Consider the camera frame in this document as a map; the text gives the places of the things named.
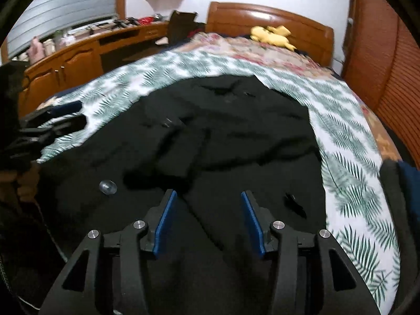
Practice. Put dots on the folded navy garment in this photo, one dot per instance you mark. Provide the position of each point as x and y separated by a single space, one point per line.
410 183

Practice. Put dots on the wooden louvered wardrobe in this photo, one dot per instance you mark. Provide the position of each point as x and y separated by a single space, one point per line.
377 55

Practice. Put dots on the black coat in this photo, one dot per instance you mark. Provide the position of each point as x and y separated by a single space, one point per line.
229 121

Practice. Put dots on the grey window blind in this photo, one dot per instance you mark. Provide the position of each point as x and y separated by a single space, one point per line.
65 6

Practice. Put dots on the yellow plush toy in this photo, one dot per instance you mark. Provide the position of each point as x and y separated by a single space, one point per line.
272 37

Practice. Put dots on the person's left hand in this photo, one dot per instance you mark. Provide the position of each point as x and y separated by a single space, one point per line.
28 183

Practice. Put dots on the dark chair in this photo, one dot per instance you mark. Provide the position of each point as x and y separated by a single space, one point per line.
180 26

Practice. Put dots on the red basket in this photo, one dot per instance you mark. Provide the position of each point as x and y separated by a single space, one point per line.
146 21

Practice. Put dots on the pink bottle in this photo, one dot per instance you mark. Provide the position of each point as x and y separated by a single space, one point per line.
35 51

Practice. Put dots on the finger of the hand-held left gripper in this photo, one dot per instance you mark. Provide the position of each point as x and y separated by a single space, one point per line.
69 123
65 107

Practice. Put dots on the leaf print bed sheet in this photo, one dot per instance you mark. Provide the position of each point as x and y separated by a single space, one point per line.
344 170

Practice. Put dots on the floral blanket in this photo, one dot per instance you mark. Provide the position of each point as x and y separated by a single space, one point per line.
262 52

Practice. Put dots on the black tool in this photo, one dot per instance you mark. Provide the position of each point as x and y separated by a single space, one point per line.
123 23

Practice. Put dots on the wooden desk cabinet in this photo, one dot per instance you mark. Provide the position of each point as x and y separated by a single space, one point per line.
78 59

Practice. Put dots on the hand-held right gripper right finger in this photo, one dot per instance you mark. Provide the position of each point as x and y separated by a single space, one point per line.
254 223

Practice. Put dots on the wooden headboard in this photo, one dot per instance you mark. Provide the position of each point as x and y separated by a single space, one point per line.
236 16

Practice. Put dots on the folded grey garment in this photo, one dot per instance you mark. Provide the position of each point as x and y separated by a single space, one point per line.
390 187

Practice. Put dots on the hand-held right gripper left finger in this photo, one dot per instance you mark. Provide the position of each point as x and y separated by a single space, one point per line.
165 223

